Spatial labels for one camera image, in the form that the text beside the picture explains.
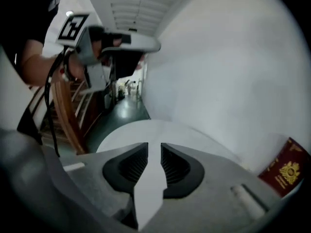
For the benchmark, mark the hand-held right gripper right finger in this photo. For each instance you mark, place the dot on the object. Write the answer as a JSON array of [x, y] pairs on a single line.
[[213, 178]]

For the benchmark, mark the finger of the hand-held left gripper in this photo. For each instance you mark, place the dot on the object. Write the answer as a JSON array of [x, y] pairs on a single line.
[[141, 44]]

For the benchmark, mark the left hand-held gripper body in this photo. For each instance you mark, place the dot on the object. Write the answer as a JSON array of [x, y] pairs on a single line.
[[83, 50]]

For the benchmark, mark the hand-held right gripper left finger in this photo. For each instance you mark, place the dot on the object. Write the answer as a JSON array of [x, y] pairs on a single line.
[[92, 178]]

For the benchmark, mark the person's left forearm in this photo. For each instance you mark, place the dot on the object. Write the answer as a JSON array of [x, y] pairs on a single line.
[[39, 64]]

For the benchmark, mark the person's left hand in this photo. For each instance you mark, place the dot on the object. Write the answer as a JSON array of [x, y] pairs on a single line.
[[102, 39]]

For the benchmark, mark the dark wristband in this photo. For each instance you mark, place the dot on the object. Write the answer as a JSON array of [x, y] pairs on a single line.
[[67, 67]]

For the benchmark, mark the wooden chair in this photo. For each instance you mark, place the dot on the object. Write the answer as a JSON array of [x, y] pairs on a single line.
[[73, 115]]

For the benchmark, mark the dark red booklet gold emblem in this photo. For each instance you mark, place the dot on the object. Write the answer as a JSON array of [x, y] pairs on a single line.
[[284, 169]]

